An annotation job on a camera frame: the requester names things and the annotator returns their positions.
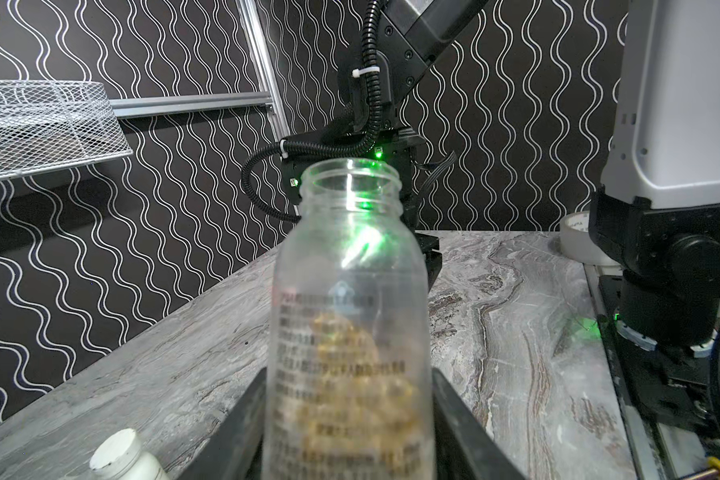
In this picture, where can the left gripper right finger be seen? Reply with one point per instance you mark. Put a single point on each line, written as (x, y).
(464, 450)

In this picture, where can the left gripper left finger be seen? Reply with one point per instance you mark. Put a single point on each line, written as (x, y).
(235, 449)

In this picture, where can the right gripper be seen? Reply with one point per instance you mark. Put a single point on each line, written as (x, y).
(430, 248)

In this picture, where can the white pill bottle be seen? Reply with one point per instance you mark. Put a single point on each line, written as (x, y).
(122, 456)

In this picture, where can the small amber glass vial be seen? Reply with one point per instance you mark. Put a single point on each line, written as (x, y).
(349, 381)

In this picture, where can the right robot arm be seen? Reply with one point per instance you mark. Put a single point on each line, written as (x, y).
(656, 210)

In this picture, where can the clear tape roll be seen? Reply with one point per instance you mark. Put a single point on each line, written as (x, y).
(576, 244)

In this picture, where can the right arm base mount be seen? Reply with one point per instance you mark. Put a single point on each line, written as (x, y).
(666, 384)

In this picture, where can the white wire mesh basket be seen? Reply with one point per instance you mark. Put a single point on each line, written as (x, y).
(50, 125)

